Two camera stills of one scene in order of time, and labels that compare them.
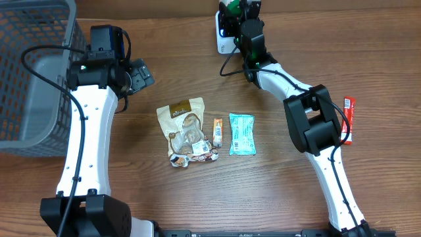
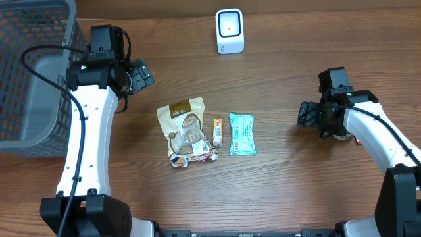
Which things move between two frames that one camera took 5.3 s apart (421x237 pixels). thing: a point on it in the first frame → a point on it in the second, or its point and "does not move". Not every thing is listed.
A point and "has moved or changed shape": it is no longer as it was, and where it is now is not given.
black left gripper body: [141, 74] does not move
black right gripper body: [228, 19] → [304, 114]
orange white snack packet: [218, 132] does not move
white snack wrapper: [182, 123] does not move
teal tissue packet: [242, 134] does not move
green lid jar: [234, 6] has moved or changed shape
